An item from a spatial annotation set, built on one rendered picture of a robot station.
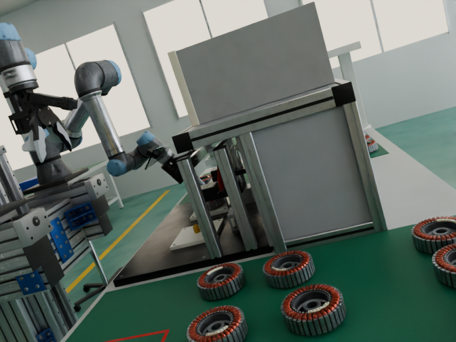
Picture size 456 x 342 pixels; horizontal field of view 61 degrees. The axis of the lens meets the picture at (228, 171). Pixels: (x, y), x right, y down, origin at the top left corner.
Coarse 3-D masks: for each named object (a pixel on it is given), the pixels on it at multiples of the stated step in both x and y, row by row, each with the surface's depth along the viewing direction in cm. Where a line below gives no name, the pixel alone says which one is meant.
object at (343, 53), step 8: (336, 48) 184; (344, 48) 183; (352, 48) 183; (328, 56) 185; (344, 56) 208; (344, 64) 209; (352, 64) 208; (344, 72) 209; (352, 72) 209; (352, 80) 210; (360, 96) 211; (360, 104) 212; (360, 112) 213
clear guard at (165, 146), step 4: (172, 140) 146; (164, 144) 143; (168, 144) 138; (172, 144) 134; (156, 148) 138; (160, 148) 135; (164, 148) 149; (168, 148) 157; (152, 152) 136; (156, 152) 139; (160, 152) 146; (164, 152) 153; (152, 156) 136; (156, 156) 143; (160, 156) 150; (164, 156) 157; (152, 160) 140; (156, 160) 146; (148, 164) 137; (152, 164) 143
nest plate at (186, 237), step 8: (216, 224) 128; (184, 232) 130; (192, 232) 128; (200, 232) 125; (216, 232) 120; (176, 240) 125; (184, 240) 122; (192, 240) 120; (200, 240) 118; (176, 248) 120
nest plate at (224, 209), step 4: (228, 200) 150; (224, 204) 147; (216, 208) 145; (220, 208) 143; (224, 208) 142; (228, 208) 142; (212, 212) 142; (216, 212) 142; (220, 212) 141; (224, 212) 141; (192, 216) 144; (192, 220) 144
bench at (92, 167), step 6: (102, 162) 556; (90, 168) 522; (96, 168) 536; (84, 174) 505; (108, 174) 572; (114, 186) 576; (114, 192) 578; (108, 198) 584; (114, 198) 568; (120, 198) 583; (120, 204) 581
